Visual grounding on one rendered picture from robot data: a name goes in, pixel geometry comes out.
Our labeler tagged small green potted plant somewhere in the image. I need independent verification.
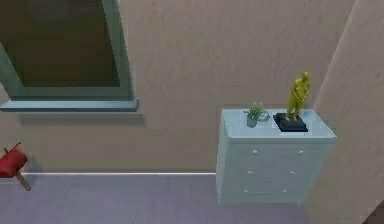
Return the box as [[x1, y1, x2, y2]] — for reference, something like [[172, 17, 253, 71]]
[[243, 101, 270, 129]]

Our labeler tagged teal framed window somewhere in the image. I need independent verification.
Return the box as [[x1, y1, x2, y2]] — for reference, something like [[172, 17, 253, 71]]
[[0, 0, 140, 113]]

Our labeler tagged pale blue chest of drawers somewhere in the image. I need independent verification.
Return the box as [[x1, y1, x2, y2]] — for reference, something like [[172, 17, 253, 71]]
[[215, 108, 338, 206]]

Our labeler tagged golden figure statue black base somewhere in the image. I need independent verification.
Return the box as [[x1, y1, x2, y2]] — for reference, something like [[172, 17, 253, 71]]
[[272, 71, 311, 133]]

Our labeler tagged red chair wooden leg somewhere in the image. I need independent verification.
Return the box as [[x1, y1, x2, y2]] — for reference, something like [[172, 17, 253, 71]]
[[0, 142, 32, 192]]

